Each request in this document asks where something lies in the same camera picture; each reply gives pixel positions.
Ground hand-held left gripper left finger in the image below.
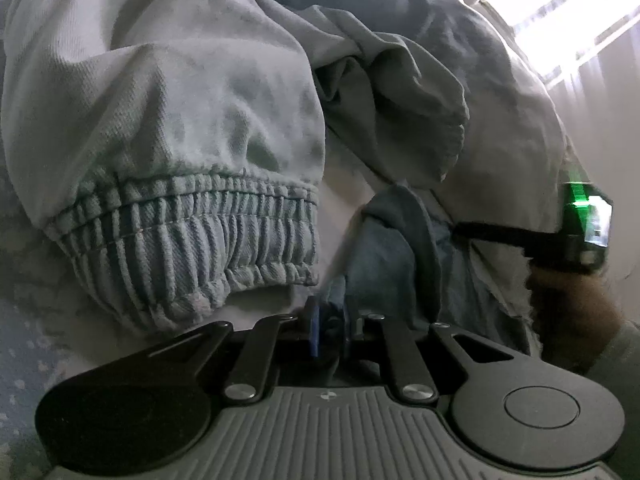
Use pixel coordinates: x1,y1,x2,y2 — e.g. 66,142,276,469
150,304,322,404

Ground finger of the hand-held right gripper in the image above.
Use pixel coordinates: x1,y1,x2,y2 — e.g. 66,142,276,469
452,221,557,249

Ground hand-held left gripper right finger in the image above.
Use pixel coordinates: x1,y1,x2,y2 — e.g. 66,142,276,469
344,312,517,404

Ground pale blue jeans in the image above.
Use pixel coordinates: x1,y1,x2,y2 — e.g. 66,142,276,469
0,0,551,356

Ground person's right hand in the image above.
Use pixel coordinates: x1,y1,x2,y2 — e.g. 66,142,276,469
525,267,627,375

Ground pale blue-white duvet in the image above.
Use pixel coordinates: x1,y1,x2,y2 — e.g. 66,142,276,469
0,0,571,480

